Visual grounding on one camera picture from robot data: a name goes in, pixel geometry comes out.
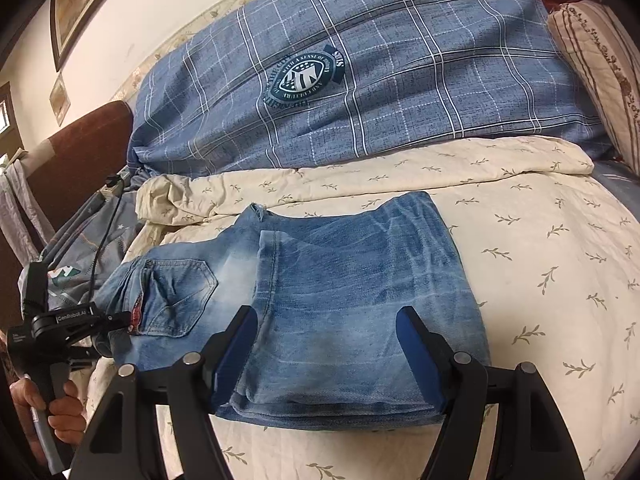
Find cream leaf-print blanket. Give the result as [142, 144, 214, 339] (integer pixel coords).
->
[87, 136, 640, 480]

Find grey printed bed sheet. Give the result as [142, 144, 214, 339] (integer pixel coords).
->
[20, 192, 146, 351]

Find blue plaid bedding roll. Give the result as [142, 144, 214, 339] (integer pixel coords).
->
[126, 0, 613, 181]

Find brown headboard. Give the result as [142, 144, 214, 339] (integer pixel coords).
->
[0, 100, 135, 321]

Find black power cable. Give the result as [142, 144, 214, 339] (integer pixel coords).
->
[89, 175, 128, 286]

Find white power strip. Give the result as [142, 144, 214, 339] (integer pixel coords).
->
[100, 175, 126, 201]

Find small wall picture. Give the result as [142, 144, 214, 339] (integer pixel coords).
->
[49, 72, 72, 128]

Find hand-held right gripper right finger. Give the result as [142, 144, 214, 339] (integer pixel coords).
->
[395, 306, 586, 480]

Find large framed painting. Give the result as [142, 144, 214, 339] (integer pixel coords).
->
[50, 0, 146, 72]

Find faded blue denim pants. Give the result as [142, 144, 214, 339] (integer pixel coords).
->
[92, 191, 492, 431]

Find person's left hand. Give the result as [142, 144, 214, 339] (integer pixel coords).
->
[10, 377, 86, 456]

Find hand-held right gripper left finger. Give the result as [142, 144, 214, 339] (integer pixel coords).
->
[67, 305, 258, 480]

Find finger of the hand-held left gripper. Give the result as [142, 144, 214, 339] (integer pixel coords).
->
[94, 310, 135, 335]

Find blue mattress sheet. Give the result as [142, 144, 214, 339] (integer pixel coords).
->
[590, 157, 640, 201]

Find beige striped cushion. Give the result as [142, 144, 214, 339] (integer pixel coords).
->
[546, 0, 640, 176]

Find grey hanging cloth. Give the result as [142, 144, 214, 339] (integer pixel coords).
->
[0, 160, 43, 266]

